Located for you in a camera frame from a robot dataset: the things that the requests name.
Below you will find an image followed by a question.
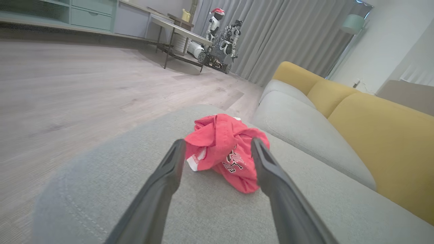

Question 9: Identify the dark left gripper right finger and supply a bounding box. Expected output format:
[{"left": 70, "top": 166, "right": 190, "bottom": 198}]
[{"left": 251, "top": 137, "right": 340, "bottom": 244}]

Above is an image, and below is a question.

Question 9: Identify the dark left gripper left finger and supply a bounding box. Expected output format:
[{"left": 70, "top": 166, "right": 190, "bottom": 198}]
[{"left": 103, "top": 138, "right": 188, "bottom": 244}]

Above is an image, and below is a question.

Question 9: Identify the red garment with 23 print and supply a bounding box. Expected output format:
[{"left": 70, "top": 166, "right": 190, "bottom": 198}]
[{"left": 183, "top": 114, "right": 271, "bottom": 194}]

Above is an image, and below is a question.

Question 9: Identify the grey and yellow sofa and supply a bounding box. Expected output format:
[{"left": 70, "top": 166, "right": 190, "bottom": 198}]
[{"left": 32, "top": 103, "right": 434, "bottom": 244}]

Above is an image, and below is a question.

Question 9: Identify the grey sofa seat cushion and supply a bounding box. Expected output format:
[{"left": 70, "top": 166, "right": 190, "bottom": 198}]
[
  {"left": 252, "top": 91, "right": 377, "bottom": 191},
  {"left": 259, "top": 79, "right": 316, "bottom": 109}
]

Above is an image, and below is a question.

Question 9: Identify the yellow sofa back cushion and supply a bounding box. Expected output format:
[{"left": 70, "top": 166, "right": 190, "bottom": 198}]
[
  {"left": 327, "top": 92, "right": 434, "bottom": 227},
  {"left": 272, "top": 61, "right": 326, "bottom": 96},
  {"left": 307, "top": 80, "right": 360, "bottom": 119}
]

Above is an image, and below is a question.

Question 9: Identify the white cylindrical appliance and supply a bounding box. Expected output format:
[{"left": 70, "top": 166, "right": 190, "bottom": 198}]
[{"left": 188, "top": 41, "right": 205, "bottom": 59}]

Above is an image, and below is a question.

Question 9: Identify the white ribbed bin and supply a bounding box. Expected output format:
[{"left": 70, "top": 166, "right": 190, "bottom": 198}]
[{"left": 173, "top": 34, "right": 190, "bottom": 55}]

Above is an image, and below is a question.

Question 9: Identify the grey table with dark legs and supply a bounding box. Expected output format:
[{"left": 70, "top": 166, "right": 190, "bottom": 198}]
[{"left": 150, "top": 16, "right": 214, "bottom": 73}]

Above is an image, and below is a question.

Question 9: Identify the taupe upholstered furniture piece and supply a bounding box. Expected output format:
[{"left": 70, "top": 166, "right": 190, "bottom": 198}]
[{"left": 376, "top": 80, "right": 434, "bottom": 116}]

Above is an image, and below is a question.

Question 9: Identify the grey pleated curtain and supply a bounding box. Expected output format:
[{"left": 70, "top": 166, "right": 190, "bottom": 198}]
[{"left": 193, "top": 0, "right": 373, "bottom": 88}]

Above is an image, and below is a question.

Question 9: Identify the light grey sideboard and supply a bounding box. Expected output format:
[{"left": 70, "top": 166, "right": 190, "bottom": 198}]
[{"left": 114, "top": 2, "right": 170, "bottom": 39}]

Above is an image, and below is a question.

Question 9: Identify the small dark brown table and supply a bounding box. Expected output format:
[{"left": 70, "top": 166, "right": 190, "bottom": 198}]
[{"left": 167, "top": 13, "right": 195, "bottom": 56}]

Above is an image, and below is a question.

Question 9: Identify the white humanoid robot red cap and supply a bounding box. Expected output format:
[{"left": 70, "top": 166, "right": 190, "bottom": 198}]
[{"left": 205, "top": 7, "right": 226, "bottom": 43}]

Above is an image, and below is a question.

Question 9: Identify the pale green drawer cabinet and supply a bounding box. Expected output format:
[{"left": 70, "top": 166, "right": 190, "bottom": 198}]
[{"left": 0, "top": 0, "right": 119, "bottom": 34}]

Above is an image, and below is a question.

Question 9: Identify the white pleated window curtain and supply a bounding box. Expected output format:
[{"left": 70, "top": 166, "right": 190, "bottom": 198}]
[{"left": 399, "top": 64, "right": 434, "bottom": 87}]

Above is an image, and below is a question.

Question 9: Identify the floor lamp pale green shade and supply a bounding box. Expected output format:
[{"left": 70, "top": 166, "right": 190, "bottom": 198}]
[{"left": 325, "top": 0, "right": 374, "bottom": 80}]

